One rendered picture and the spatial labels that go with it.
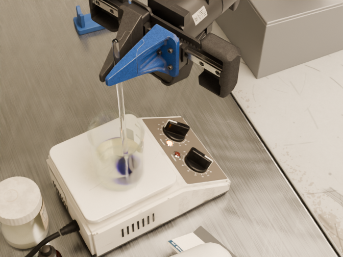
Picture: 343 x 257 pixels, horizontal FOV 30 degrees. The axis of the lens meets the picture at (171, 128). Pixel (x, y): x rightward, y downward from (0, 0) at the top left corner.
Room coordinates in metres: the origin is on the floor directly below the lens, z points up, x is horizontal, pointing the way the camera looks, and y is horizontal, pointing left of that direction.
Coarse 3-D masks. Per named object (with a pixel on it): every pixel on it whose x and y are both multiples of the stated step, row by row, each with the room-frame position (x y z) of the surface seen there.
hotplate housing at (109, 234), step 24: (48, 168) 0.44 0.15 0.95; (168, 192) 0.40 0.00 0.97; (192, 192) 0.41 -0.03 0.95; (216, 192) 0.43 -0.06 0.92; (72, 216) 0.39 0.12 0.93; (120, 216) 0.37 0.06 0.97; (144, 216) 0.38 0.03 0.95; (168, 216) 0.40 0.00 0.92; (96, 240) 0.35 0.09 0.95; (120, 240) 0.36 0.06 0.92
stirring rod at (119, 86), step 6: (114, 42) 0.42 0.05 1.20; (114, 48) 0.42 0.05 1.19; (114, 54) 0.42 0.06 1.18; (114, 60) 0.43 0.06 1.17; (120, 84) 0.42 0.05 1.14; (120, 90) 0.42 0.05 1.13; (120, 96) 0.42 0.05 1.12; (120, 102) 0.42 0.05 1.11; (120, 108) 0.42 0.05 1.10; (120, 114) 0.42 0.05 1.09; (120, 120) 0.43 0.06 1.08; (120, 126) 0.43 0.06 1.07; (126, 132) 0.43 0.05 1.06; (126, 138) 0.43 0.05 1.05; (126, 144) 0.43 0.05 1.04; (126, 150) 0.42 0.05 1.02
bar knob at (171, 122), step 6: (168, 120) 0.51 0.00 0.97; (174, 120) 0.52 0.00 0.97; (168, 126) 0.51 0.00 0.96; (174, 126) 0.51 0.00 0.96; (180, 126) 0.51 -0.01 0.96; (186, 126) 0.51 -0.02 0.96; (168, 132) 0.50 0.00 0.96; (174, 132) 0.50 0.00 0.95; (180, 132) 0.50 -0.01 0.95; (186, 132) 0.51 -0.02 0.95; (174, 138) 0.49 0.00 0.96; (180, 138) 0.50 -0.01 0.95
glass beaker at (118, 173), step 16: (112, 112) 0.45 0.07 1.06; (128, 112) 0.45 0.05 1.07; (96, 128) 0.44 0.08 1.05; (112, 128) 0.45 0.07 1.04; (128, 128) 0.45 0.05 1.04; (144, 128) 0.42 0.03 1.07; (96, 144) 0.43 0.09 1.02; (96, 160) 0.40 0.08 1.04; (112, 160) 0.39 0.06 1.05; (128, 160) 0.39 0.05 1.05; (144, 160) 0.42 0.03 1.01; (96, 176) 0.40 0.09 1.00; (112, 176) 0.39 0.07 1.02; (128, 176) 0.39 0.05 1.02
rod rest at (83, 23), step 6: (78, 6) 0.77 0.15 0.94; (78, 12) 0.76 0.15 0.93; (78, 18) 0.76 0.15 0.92; (84, 18) 0.76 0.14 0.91; (90, 18) 0.77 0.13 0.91; (78, 24) 0.75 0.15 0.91; (84, 24) 0.74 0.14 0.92; (90, 24) 0.75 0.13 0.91; (96, 24) 0.75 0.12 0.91; (78, 30) 0.74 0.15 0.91; (84, 30) 0.74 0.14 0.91; (90, 30) 0.74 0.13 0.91; (96, 30) 0.75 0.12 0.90
